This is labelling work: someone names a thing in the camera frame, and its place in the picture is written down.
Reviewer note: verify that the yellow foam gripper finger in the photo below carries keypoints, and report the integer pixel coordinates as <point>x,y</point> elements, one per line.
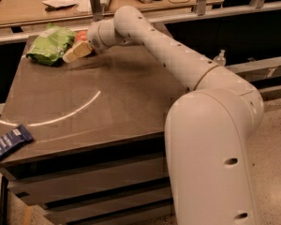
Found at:
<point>79,50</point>

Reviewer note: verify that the clear sanitizer bottle right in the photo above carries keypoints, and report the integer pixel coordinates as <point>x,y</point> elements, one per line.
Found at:
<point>220,59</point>

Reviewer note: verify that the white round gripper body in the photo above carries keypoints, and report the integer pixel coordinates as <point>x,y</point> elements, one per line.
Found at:
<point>93,38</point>

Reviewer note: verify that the blue snack bar wrapper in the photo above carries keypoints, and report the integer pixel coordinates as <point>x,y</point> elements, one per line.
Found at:
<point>13,140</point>

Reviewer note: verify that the white paper sheets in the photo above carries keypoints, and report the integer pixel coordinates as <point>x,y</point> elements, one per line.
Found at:
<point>79,5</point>

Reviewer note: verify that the grey metal bracket post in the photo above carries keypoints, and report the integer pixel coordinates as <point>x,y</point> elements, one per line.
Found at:
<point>96,10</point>

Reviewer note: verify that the red orange apple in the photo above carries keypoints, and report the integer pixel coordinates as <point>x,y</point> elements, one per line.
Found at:
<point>81,35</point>

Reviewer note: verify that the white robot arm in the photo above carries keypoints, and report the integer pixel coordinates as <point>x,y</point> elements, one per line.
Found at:
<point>206,128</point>

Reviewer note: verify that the grey drawer cabinet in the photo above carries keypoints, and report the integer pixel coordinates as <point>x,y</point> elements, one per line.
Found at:
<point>98,153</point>

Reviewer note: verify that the green rice chip bag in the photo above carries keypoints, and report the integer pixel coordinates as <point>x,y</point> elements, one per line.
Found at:
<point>50,45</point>

